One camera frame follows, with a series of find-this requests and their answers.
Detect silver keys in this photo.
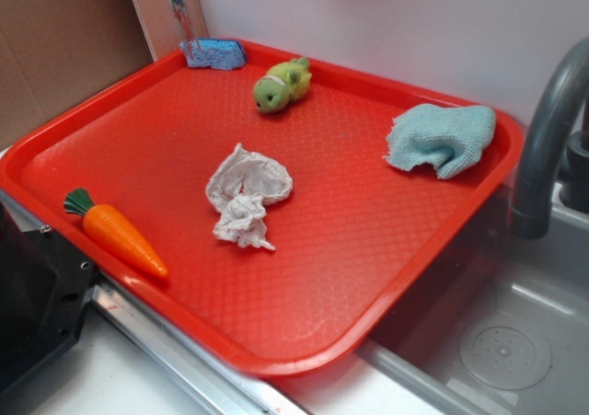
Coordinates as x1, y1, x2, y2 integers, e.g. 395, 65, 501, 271
168, 0, 202, 62

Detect red plastic tray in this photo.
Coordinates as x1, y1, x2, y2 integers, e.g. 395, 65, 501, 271
1, 42, 523, 377

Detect crumpled white paper towel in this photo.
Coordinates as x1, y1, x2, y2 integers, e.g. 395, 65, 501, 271
205, 144, 294, 251

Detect green plush toy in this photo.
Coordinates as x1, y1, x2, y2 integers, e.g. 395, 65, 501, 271
253, 57, 312, 114

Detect blue sponge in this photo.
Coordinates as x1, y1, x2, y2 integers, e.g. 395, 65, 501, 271
179, 38, 247, 71

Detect light blue cloth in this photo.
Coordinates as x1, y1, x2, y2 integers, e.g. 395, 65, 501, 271
385, 104, 497, 180

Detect orange plastic carrot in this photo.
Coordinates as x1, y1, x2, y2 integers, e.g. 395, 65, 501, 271
64, 188, 168, 279

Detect grey sink basin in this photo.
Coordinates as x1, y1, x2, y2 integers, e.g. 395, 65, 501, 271
358, 189, 588, 414

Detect brown cardboard panel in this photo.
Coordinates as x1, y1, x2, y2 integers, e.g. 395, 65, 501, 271
1, 0, 208, 148

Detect dark grey faucet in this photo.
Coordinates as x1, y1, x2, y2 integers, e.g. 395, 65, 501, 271
507, 39, 588, 239

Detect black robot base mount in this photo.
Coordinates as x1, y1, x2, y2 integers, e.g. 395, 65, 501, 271
1, 207, 98, 397

